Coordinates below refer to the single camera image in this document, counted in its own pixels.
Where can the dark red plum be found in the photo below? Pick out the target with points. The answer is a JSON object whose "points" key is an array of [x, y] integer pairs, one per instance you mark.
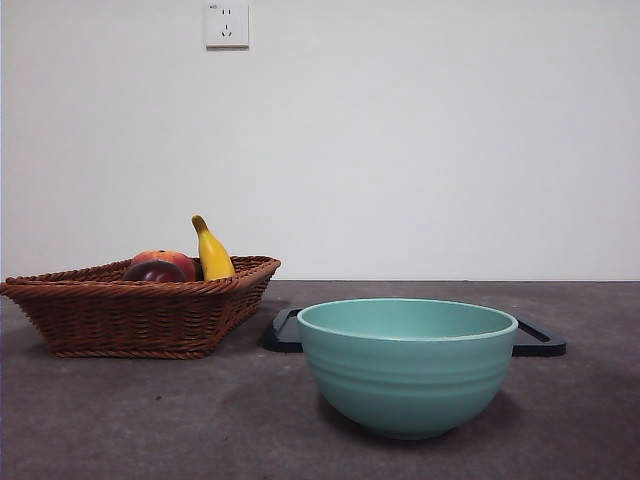
{"points": [[152, 272]]}

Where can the red yellow peach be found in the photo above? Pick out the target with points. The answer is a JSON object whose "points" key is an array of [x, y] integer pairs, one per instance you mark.
{"points": [[185, 264]]}

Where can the dark rectangular tray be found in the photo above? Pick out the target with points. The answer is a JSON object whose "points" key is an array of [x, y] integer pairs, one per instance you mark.
{"points": [[284, 340]]}

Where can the yellow banana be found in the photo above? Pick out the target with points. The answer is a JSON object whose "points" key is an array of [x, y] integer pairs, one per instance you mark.
{"points": [[214, 255]]}

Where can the white wall socket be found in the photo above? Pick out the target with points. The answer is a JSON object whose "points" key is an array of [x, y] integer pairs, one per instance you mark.
{"points": [[227, 27]]}

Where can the brown wicker basket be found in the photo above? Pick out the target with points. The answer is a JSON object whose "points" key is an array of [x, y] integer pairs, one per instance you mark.
{"points": [[135, 320]]}

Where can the teal green bowl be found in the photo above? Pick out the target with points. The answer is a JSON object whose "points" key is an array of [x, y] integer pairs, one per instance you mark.
{"points": [[410, 385]]}

